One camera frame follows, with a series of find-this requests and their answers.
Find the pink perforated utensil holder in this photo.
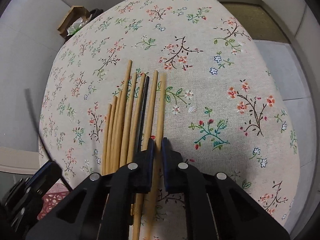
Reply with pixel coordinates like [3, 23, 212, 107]
[37, 183, 69, 220]

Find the short wooden chopstick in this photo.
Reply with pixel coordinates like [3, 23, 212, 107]
[105, 96, 118, 174]
[101, 103, 112, 176]
[109, 90, 122, 173]

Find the longest wooden chopstick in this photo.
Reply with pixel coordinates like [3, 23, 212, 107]
[111, 60, 132, 172]

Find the floral tablecloth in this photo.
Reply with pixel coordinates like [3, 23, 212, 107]
[39, 0, 300, 228]

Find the olive floor mat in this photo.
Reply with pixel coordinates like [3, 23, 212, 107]
[222, 2, 290, 43]

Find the cardboard box with trash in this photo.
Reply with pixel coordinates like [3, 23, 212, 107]
[57, 6, 90, 38]

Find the black trash bin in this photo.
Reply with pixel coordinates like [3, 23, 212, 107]
[89, 8, 104, 20]

